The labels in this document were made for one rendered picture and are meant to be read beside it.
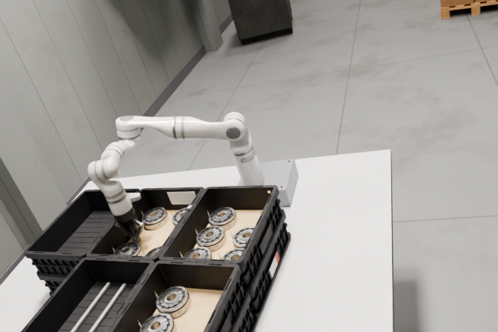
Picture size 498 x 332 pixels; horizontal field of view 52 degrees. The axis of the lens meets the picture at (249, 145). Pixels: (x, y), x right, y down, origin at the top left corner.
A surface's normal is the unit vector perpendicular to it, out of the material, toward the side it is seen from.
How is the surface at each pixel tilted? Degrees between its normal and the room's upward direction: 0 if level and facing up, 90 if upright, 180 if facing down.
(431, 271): 0
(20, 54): 90
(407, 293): 0
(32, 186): 90
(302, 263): 0
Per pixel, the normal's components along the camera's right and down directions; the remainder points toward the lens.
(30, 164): 0.94, -0.11
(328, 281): -0.26, -0.85
